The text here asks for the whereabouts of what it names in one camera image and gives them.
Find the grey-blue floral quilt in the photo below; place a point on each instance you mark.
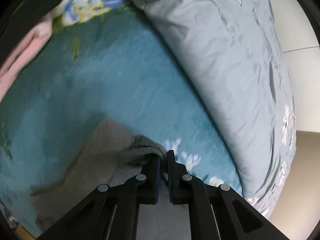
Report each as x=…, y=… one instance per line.
x=230, y=51

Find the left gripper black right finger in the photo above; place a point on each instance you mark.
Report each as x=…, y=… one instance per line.
x=216, y=212

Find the grey long pants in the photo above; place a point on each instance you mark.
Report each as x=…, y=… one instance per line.
x=111, y=156

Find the teal floral bed sheet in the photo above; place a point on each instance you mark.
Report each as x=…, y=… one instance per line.
x=103, y=67

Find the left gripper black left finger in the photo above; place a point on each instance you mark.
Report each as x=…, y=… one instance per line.
x=111, y=212

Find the pink folded garment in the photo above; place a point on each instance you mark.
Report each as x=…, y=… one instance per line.
x=25, y=52

